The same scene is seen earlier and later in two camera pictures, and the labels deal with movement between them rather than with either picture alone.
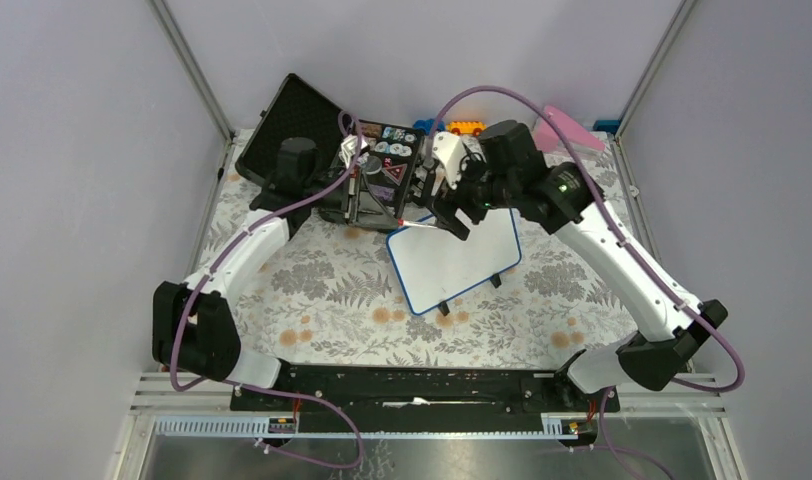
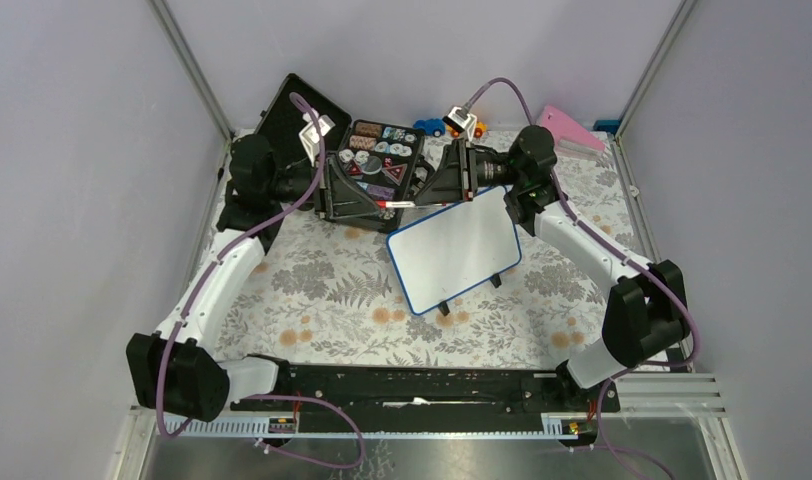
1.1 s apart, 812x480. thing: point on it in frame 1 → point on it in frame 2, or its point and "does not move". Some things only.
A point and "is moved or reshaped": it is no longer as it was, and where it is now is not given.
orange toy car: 464,127 does not move
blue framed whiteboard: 435,266 does not move
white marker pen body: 408,223 is moved or reshaped
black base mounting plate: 355,398 does not move
